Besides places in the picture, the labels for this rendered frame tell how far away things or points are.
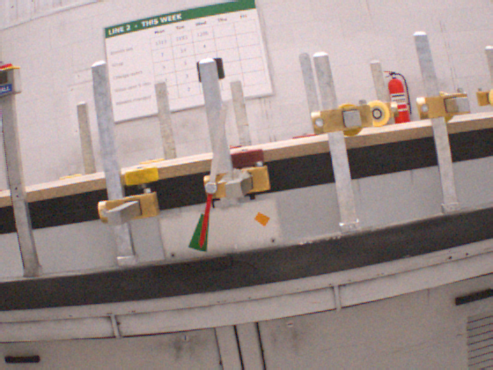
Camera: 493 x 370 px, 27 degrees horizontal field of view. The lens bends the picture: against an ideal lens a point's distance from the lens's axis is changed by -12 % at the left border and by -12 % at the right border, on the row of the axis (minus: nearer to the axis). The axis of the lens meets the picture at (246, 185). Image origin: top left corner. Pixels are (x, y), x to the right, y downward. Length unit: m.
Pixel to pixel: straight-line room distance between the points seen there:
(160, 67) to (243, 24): 0.82
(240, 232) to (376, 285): 0.33
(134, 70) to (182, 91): 0.49
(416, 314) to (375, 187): 0.36
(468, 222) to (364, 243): 0.26
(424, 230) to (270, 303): 0.39
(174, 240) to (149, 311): 0.19
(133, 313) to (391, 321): 0.66
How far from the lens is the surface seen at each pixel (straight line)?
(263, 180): 2.43
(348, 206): 2.43
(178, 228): 2.45
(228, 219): 2.44
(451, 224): 2.43
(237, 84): 3.53
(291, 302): 2.49
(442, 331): 2.75
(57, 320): 2.58
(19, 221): 2.55
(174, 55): 9.67
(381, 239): 2.42
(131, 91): 9.72
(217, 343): 2.75
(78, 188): 2.71
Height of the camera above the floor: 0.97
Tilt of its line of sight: 3 degrees down
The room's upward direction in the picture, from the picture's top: 9 degrees counter-clockwise
